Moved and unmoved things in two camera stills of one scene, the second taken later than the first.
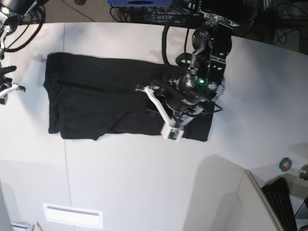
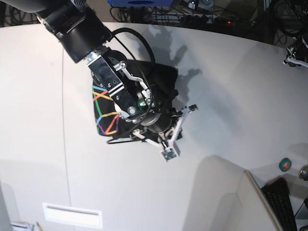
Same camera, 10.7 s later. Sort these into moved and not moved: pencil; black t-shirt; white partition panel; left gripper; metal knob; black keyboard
Moved: black t-shirt; left gripper
Not moved: black keyboard; white partition panel; pencil; metal knob
